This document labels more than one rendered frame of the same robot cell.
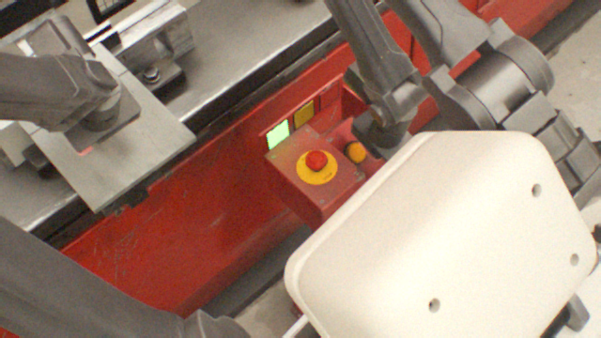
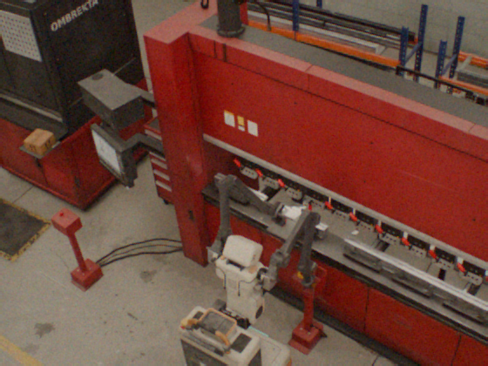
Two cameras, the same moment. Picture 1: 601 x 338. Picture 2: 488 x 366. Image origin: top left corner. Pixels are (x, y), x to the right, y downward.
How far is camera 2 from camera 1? 386 cm
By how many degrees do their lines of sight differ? 50
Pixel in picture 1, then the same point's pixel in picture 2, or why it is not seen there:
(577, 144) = (271, 270)
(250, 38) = (328, 248)
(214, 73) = (315, 244)
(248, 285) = not seen: hidden behind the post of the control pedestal
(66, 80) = (263, 206)
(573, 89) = not seen: outside the picture
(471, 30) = (284, 250)
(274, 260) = (318, 313)
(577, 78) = not seen: outside the picture
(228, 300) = (301, 304)
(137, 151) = (280, 232)
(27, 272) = (223, 206)
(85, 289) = (226, 213)
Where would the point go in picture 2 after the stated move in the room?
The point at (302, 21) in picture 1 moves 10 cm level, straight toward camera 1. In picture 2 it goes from (337, 257) to (324, 260)
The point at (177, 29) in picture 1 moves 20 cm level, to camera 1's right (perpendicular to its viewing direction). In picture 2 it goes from (321, 232) to (330, 251)
